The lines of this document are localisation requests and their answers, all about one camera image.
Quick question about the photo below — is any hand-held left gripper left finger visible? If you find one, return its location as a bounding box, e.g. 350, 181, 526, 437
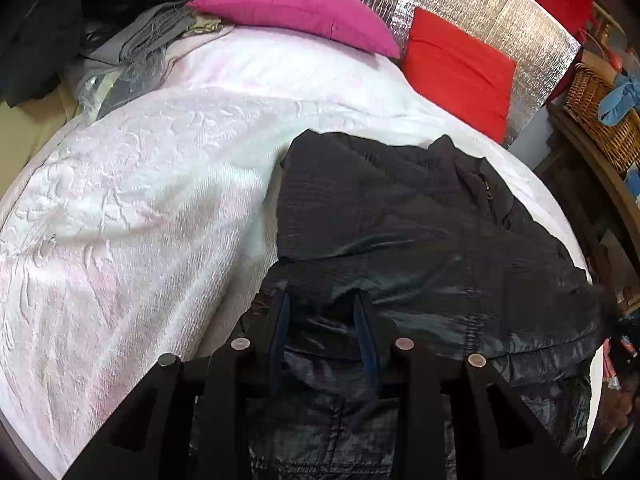
64, 287, 292, 480

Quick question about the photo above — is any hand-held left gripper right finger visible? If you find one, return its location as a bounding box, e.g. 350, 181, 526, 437
352, 290, 577, 480

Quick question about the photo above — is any black quilted jacket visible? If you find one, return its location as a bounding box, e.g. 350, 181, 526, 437
190, 129, 608, 480

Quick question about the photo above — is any dark clothes pile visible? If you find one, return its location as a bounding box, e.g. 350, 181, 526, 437
0, 0, 236, 108

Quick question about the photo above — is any white textured bed blanket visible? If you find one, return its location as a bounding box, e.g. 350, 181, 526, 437
0, 24, 593, 478

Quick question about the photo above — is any wooden shelf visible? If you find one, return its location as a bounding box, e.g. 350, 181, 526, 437
535, 102, 640, 281

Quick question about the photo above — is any red pillow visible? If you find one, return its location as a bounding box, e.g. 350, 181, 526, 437
401, 7, 517, 145

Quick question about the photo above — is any magenta pillow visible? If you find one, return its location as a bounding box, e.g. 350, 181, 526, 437
187, 0, 402, 59

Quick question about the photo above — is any beige bed sheet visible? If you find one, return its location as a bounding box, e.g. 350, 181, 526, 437
0, 82, 83, 181

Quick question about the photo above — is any wicker basket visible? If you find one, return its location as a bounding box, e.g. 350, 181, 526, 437
564, 62, 640, 176

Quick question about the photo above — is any grey fringed scarf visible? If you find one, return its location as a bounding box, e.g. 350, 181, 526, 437
80, 1, 197, 92

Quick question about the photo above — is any silver foil insulation sheet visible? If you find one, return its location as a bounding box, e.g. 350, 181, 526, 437
280, 0, 583, 148

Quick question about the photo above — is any blue cloth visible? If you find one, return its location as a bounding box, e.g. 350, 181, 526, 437
598, 74, 640, 126

